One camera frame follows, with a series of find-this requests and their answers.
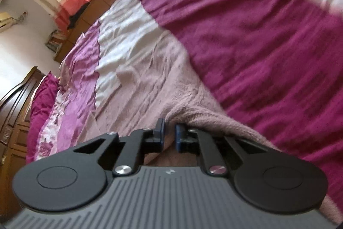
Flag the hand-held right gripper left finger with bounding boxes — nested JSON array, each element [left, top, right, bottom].
[[72, 118, 166, 176]]

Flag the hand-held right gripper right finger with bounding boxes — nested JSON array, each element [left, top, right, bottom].
[[175, 123, 269, 176]]

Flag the pink knit sweater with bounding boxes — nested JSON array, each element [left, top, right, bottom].
[[94, 28, 338, 227]]

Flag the magenta velvet pillow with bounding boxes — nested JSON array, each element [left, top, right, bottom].
[[26, 72, 62, 164]]

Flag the pink floral striped bedspread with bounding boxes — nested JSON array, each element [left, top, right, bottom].
[[29, 0, 343, 165]]

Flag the stack of books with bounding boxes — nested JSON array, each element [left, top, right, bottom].
[[45, 29, 72, 54]]

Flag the carved wooden headboard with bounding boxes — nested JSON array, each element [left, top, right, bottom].
[[0, 66, 48, 185]]

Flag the dark cloth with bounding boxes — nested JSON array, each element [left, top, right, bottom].
[[68, 2, 90, 29]]

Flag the beige appliance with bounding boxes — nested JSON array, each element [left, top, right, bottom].
[[0, 11, 29, 34]]

